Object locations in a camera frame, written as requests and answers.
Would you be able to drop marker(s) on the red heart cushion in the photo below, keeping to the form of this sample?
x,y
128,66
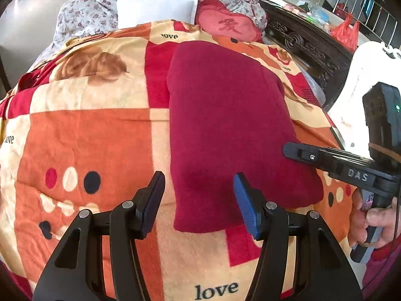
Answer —
x,y
225,22

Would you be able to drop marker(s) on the person's right forearm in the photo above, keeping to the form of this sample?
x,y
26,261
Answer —
x,y
382,266

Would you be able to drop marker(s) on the pile of assorted packets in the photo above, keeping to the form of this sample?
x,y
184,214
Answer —
x,y
310,14

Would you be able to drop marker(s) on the dark red sweater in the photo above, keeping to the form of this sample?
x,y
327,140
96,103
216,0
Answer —
x,y
225,116

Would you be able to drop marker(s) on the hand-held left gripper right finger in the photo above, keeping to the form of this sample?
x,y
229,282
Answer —
x,y
246,203

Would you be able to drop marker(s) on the orange red patterned blanket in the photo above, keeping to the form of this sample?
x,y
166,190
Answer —
x,y
94,131

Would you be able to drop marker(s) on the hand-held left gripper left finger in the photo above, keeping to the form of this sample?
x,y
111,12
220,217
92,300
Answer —
x,y
150,203

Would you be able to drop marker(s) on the red plastic bag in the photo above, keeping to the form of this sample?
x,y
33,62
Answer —
x,y
346,33

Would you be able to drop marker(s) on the white pillow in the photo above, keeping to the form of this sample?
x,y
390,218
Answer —
x,y
156,9

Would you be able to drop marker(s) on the white plastic chair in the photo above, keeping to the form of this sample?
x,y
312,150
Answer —
x,y
354,94

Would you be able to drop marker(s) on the floral quilt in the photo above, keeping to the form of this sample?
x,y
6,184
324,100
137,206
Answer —
x,y
81,9

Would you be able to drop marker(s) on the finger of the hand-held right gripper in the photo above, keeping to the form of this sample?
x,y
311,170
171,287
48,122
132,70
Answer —
x,y
304,153

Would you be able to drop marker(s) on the person's right hand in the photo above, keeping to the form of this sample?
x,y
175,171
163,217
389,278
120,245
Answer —
x,y
387,222

